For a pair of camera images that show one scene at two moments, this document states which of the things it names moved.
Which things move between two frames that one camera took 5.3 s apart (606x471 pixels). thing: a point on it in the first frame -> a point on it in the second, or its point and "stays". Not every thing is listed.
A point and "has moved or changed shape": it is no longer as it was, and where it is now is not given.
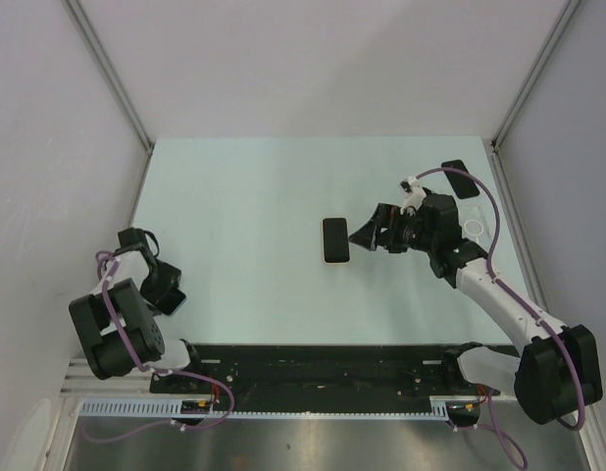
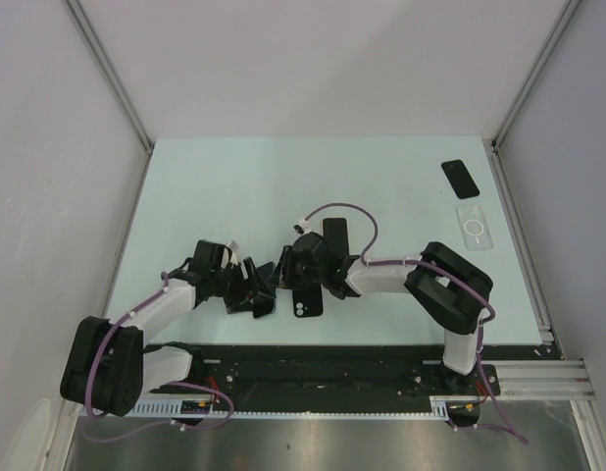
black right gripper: x=388 y=217 -> x=282 y=277
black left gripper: x=169 y=276 -> x=241 y=296
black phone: x=171 y=300 has moved or changed shape
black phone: x=464 y=186 stays
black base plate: x=310 y=378 stays
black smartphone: x=335 y=240 stays
